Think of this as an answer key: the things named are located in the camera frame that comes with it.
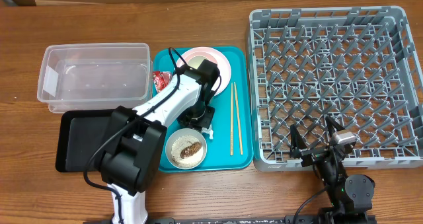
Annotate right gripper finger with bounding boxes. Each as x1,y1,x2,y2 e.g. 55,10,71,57
325,115,345,141
289,124,307,151

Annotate white napkin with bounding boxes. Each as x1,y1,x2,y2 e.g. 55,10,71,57
200,124,213,139

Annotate grey bowl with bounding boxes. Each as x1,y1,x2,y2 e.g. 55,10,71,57
165,128,208,170

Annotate white rice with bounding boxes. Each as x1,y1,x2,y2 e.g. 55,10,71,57
171,135,204,168

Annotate red snack wrapper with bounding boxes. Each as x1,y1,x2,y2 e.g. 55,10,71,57
153,71,172,93

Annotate pale green cup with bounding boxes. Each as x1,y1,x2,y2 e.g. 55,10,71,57
188,56,206,69

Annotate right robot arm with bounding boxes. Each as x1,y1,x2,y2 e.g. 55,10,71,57
289,116,377,223

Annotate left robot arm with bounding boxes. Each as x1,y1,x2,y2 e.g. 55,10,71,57
87,59,220,223

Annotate left wooden chopstick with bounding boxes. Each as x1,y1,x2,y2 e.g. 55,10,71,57
230,83,234,156

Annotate wooden chopstick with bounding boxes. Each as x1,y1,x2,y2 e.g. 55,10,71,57
233,82,244,155
230,83,234,156

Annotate teal serving tray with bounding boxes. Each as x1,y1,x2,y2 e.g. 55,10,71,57
151,46,254,174

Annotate right wooden chopstick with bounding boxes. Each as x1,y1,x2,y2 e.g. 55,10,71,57
233,82,244,155

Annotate pink plate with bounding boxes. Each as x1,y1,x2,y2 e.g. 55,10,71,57
182,47,231,95

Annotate grey dish rack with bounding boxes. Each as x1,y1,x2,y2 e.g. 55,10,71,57
247,6,422,171

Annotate black plastic tray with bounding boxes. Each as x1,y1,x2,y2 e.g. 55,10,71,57
56,110,112,172

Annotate clear plastic bin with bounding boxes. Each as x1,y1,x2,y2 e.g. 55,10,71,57
37,43,153,113

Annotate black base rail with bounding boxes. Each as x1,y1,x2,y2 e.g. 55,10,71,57
83,215,377,224

